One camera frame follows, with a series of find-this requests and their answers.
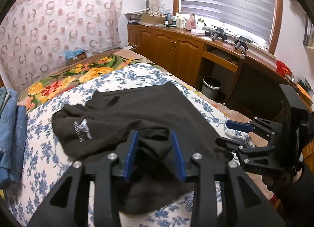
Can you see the blue floral white quilt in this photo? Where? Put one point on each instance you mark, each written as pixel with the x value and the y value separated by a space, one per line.
pixel 45 161

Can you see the wooden sideboard cabinet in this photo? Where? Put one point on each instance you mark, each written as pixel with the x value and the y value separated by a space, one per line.
pixel 250 83

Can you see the stack of folded jeans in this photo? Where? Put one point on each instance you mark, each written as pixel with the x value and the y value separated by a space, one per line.
pixel 13 137

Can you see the colourful floral blanket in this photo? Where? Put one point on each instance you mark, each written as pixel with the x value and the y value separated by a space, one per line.
pixel 76 74

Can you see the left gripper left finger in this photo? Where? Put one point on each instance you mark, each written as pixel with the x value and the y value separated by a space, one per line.
pixel 67 202

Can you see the pink bottle on counter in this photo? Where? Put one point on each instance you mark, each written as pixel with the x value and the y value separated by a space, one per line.
pixel 191 23

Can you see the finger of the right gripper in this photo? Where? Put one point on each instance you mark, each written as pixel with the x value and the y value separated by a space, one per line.
pixel 268 130
pixel 252 159

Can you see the red plastic basket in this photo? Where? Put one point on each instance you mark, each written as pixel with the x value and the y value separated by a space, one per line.
pixel 282 69

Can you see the open cardboard box on counter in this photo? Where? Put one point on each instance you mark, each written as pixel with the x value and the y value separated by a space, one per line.
pixel 153 19

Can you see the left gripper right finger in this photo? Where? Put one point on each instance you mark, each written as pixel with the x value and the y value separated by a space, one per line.
pixel 224 195

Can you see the black gripper tool on counter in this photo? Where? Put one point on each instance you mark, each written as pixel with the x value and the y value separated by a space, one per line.
pixel 216 33

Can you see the black pants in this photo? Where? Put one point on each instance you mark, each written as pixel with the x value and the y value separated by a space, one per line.
pixel 105 122

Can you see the cardboard box with blue cloth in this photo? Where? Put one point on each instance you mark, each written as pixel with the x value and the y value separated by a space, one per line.
pixel 75 56

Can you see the grey waste bin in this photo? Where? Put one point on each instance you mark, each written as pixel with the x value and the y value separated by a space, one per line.
pixel 211 87

